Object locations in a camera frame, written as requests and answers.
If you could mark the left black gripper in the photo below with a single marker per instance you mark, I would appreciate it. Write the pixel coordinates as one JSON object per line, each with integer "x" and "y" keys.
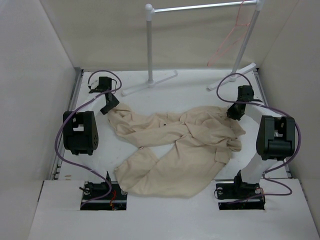
{"x": 113, "y": 104}

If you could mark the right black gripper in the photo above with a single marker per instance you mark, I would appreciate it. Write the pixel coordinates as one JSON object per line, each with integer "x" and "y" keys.
{"x": 233, "y": 115}

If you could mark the beige trousers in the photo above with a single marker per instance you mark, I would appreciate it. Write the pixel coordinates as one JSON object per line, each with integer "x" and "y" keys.
{"x": 178, "y": 154}

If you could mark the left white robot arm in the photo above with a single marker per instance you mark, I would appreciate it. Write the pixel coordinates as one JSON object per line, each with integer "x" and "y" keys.
{"x": 80, "y": 136}

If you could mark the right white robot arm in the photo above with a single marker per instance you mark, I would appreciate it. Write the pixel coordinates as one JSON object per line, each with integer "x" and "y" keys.
{"x": 275, "y": 140}

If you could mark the white clothes rack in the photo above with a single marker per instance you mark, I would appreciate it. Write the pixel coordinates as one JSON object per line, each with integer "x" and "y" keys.
{"x": 150, "y": 11}

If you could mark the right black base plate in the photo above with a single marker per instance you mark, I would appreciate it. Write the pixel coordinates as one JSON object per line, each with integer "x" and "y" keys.
{"x": 239, "y": 197}

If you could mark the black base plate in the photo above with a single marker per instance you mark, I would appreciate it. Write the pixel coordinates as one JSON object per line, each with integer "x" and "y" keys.
{"x": 239, "y": 197}
{"x": 97, "y": 197}

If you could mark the pink wire hanger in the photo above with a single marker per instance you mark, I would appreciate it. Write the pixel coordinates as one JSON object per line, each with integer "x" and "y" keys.
{"x": 227, "y": 44}

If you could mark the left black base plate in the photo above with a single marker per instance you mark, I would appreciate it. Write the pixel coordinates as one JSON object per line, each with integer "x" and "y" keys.
{"x": 97, "y": 197}

